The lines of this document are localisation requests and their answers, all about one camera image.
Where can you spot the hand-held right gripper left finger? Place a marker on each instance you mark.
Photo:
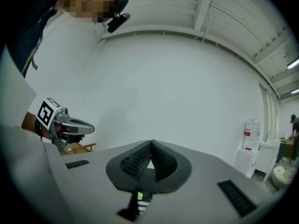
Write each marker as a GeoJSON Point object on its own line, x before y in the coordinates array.
{"type": "Point", "coordinates": [93, 183]}

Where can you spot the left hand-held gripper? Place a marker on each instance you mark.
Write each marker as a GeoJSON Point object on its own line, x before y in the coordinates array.
{"type": "Point", "coordinates": [46, 112]}

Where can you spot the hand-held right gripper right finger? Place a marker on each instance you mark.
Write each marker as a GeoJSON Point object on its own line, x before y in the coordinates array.
{"type": "Point", "coordinates": [198, 195]}

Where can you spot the person's left forearm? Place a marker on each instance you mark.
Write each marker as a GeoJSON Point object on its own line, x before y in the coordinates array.
{"type": "Point", "coordinates": [29, 123]}

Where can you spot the person's left hand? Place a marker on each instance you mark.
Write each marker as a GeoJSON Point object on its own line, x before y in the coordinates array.
{"type": "Point", "coordinates": [72, 137]}

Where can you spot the wooden side table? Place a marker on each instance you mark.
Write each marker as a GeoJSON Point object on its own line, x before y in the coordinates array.
{"type": "Point", "coordinates": [79, 147]}

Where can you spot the orange sofa with striped blanket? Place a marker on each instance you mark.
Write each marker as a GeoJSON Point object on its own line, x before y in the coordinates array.
{"type": "Point", "coordinates": [143, 206]}

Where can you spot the white water dispenser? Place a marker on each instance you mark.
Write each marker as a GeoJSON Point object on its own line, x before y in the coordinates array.
{"type": "Point", "coordinates": [246, 160]}

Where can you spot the white cabinet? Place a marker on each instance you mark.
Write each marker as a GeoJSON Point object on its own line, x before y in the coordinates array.
{"type": "Point", "coordinates": [269, 157]}

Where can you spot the clear water bottle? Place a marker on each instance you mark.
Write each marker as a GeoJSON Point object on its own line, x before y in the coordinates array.
{"type": "Point", "coordinates": [252, 133]}

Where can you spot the egg shaped floor cushion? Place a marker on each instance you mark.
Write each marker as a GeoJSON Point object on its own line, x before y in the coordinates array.
{"type": "Point", "coordinates": [283, 175]}

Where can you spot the person's black shirt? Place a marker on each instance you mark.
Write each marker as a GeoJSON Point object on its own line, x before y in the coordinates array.
{"type": "Point", "coordinates": [30, 31]}

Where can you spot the person's head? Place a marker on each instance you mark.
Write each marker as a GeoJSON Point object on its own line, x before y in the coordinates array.
{"type": "Point", "coordinates": [91, 1]}

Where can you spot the ceiling tube light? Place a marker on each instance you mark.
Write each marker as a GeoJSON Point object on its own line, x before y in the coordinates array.
{"type": "Point", "coordinates": [293, 64]}
{"type": "Point", "coordinates": [295, 91]}

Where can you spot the black head-worn camera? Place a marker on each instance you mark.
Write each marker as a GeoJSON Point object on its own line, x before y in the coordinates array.
{"type": "Point", "coordinates": [118, 23]}

